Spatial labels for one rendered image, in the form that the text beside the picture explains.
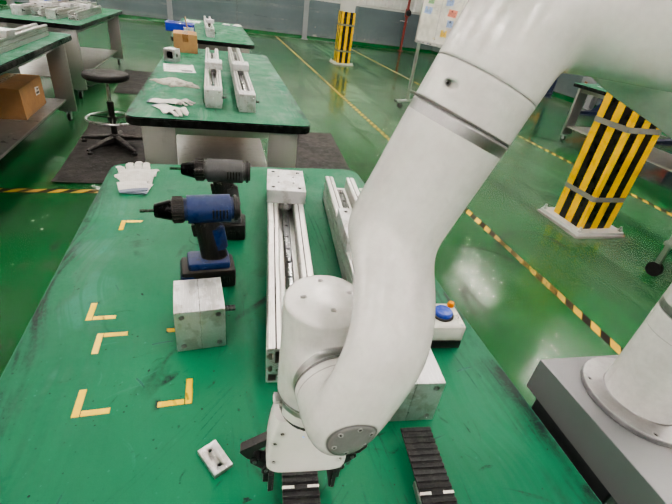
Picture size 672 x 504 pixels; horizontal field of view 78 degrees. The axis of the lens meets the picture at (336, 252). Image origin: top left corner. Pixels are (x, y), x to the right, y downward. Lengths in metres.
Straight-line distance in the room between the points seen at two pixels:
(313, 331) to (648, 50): 0.34
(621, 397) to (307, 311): 0.63
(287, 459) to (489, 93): 0.46
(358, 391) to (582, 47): 0.31
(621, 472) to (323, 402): 0.57
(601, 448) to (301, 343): 0.58
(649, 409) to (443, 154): 0.65
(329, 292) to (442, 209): 0.14
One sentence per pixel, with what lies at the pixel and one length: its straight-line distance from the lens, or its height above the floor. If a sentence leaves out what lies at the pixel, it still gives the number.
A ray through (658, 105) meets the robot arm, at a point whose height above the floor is 1.33.
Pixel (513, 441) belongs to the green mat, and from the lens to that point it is 0.84.
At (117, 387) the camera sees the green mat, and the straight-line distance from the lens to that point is 0.83.
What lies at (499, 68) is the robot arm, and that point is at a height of 1.36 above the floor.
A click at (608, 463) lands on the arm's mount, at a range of 0.85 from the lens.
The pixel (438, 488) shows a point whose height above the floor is 0.81.
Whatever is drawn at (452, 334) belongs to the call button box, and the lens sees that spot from 0.91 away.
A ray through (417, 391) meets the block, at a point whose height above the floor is 0.86.
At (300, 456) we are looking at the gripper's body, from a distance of 0.57.
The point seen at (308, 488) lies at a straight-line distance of 0.65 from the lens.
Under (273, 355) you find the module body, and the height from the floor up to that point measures 0.85.
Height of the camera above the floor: 1.39
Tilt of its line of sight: 32 degrees down
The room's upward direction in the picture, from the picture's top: 8 degrees clockwise
